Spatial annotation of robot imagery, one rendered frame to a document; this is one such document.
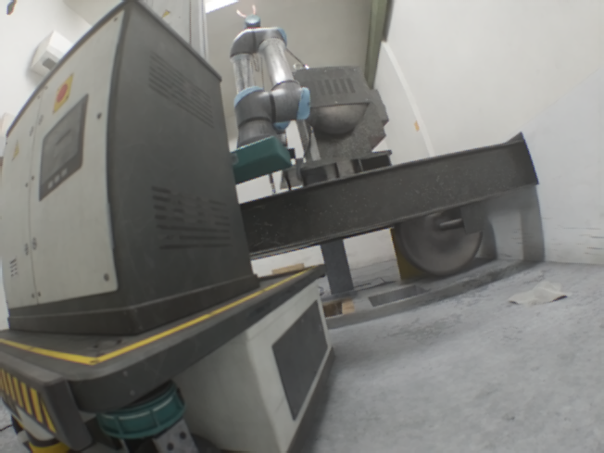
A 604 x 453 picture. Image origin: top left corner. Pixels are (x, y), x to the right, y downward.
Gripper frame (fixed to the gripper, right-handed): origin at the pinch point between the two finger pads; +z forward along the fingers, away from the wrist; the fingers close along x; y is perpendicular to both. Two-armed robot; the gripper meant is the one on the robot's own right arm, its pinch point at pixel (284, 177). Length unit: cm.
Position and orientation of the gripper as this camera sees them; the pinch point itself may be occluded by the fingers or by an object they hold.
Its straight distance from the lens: 132.0
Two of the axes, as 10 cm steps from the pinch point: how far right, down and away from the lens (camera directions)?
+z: 1.3, 9.4, 3.1
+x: 9.9, -1.1, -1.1
